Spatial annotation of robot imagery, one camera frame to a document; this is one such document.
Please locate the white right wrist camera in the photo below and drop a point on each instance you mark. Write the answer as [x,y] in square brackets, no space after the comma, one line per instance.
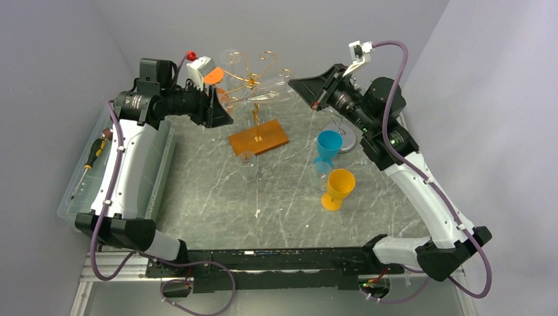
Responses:
[360,55]

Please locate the black yellow screwdriver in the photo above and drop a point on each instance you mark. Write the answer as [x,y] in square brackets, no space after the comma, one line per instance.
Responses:
[94,152]

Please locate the yellow plastic goblet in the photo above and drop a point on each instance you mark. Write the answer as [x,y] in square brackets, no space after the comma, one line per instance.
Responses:
[340,184]

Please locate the blue plastic goblet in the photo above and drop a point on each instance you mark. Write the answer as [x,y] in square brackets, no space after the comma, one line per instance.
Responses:
[329,143]

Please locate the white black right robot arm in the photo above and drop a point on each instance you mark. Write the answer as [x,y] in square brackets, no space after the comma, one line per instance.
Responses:
[452,239]

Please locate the clear tall glass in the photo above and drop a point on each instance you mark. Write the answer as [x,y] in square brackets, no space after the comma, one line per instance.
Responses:
[319,175]

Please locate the clear wine glass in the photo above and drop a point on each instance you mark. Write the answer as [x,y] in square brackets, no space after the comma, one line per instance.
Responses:
[230,62]

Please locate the gold wire glass rack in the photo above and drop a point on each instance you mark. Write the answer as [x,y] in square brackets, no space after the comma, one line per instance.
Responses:
[262,137]

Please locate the orange plastic goblet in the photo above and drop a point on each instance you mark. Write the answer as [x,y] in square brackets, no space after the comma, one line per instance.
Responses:
[214,78]

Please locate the clear plastic storage box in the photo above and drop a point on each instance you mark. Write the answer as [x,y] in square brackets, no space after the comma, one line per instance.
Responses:
[82,189]

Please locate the clear small glass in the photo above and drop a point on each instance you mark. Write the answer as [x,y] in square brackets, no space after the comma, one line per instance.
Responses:
[248,164]

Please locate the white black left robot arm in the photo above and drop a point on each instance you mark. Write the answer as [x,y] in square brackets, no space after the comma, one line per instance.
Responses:
[113,216]

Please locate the chrome wire glass rack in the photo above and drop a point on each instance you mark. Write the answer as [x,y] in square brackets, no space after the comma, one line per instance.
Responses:
[342,127]

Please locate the brown bronze faucet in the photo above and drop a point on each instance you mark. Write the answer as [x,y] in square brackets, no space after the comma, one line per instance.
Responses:
[107,134]

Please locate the clear pink tinted glass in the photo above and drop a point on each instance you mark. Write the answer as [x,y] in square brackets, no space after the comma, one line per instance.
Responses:
[272,90]

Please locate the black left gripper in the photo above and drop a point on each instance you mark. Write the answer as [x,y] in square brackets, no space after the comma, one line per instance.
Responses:
[217,115]

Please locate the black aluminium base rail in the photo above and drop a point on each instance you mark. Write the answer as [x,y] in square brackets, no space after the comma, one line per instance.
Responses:
[208,271]

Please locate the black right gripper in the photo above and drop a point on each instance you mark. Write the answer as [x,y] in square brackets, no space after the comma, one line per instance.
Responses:
[317,90]

